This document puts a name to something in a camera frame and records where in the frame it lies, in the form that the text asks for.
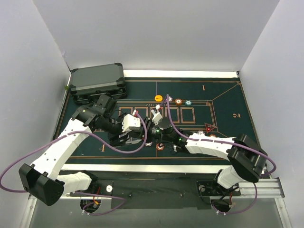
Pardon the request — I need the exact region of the dark green poker mat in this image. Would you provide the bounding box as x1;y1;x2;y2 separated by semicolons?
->
68;78;259;165

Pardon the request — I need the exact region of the white blue chip stack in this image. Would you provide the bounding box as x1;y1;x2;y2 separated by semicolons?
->
145;142;153;147

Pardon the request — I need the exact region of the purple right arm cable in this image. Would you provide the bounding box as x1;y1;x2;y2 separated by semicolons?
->
156;94;277;216

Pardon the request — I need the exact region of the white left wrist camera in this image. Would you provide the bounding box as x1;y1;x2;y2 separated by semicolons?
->
122;114;141;133

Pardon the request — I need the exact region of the orange red chip stack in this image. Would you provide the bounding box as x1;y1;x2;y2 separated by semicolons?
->
156;143;165;151

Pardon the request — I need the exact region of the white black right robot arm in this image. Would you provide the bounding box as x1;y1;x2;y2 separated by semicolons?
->
144;117;268;194

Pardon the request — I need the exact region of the aluminium mounting rail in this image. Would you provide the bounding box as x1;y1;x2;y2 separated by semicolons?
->
27;178;292;228

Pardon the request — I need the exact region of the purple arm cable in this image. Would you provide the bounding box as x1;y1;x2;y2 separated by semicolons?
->
0;111;149;217
156;94;277;216

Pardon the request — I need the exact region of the green blue poker chip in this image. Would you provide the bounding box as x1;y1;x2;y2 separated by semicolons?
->
185;100;192;106

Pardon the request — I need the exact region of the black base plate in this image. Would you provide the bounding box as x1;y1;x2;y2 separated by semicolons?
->
59;171;242;211

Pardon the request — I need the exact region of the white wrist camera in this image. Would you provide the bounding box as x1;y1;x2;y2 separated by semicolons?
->
122;114;141;133
151;104;163;125

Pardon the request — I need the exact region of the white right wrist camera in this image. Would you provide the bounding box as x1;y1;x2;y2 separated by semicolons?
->
151;104;163;125

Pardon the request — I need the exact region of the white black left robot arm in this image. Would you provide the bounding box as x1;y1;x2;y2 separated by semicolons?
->
19;95;148;206

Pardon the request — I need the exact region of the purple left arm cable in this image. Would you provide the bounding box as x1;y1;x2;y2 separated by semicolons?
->
0;111;149;217

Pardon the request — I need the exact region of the orange dealer button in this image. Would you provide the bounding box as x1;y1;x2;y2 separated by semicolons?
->
154;95;163;102

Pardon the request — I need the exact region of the black aluminium poker case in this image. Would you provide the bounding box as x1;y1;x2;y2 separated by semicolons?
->
67;63;127;105

